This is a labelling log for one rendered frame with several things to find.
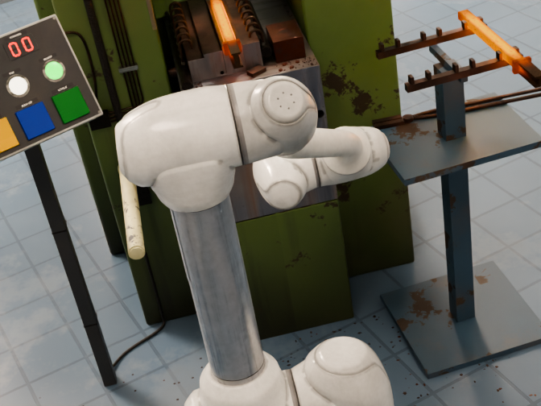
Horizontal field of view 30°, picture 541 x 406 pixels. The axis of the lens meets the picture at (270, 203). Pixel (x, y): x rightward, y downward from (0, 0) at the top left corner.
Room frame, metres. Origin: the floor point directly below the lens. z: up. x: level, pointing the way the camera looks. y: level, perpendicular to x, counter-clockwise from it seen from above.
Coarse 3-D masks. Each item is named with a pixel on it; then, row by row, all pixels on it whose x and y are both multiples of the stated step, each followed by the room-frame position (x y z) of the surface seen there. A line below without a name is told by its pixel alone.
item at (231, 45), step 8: (216, 0) 2.80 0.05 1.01; (216, 8) 2.74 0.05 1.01; (216, 16) 2.68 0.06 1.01; (224, 16) 2.67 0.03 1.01; (224, 24) 2.62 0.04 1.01; (224, 32) 2.56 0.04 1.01; (232, 32) 2.55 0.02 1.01; (224, 40) 2.54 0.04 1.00; (232, 40) 2.48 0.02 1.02; (224, 48) 2.48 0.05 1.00; (232, 48) 2.43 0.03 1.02; (240, 48) 2.48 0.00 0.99; (232, 56) 2.46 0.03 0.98; (240, 64) 2.40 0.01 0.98
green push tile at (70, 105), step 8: (72, 88) 2.33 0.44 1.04; (56, 96) 2.30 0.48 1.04; (64, 96) 2.31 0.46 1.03; (72, 96) 2.31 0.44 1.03; (80, 96) 2.32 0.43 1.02; (56, 104) 2.29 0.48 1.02; (64, 104) 2.29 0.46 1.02; (72, 104) 2.30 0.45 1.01; (80, 104) 2.30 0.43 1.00; (64, 112) 2.28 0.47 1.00; (72, 112) 2.29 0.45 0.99; (80, 112) 2.29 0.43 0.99; (88, 112) 2.30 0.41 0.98; (64, 120) 2.27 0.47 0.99; (72, 120) 2.28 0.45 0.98
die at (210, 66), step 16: (192, 0) 2.87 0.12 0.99; (208, 0) 2.83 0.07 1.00; (224, 0) 2.80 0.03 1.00; (176, 16) 2.80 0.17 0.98; (192, 16) 2.75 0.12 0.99; (208, 16) 2.73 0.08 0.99; (240, 16) 2.69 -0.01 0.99; (192, 32) 2.66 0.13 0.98; (208, 32) 2.62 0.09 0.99; (240, 32) 2.58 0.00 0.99; (208, 48) 2.52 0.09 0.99; (256, 48) 2.50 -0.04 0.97; (192, 64) 2.49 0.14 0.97; (208, 64) 2.49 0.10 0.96; (224, 64) 2.49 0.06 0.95; (256, 64) 2.50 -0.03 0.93; (192, 80) 2.49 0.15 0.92
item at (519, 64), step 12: (468, 12) 2.52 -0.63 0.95; (468, 24) 2.47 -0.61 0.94; (480, 24) 2.44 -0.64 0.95; (480, 36) 2.40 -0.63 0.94; (492, 36) 2.35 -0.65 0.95; (492, 48) 2.33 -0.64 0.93; (504, 48) 2.28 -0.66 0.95; (516, 60) 2.19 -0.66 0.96; (528, 60) 2.19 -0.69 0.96; (516, 72) 2.19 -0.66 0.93; (528, 72) 2.13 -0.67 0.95; (540, 72) 2.12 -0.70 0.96; (540, 84) 2.10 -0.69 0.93
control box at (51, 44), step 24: (48, 24) 2.41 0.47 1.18; (0, 48) 2.34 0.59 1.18; (24, 48) 2.35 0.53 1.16; (48, 48) 2.38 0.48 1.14; (0, 72) 2.30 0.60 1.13; (24, 72) 2.32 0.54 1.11; (72, 72) 2.36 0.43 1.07; (0, 96) 2.27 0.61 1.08; (24, 96) 2.28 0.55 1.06; (48, 96) 2.30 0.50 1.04; (24, 144) 2.21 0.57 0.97
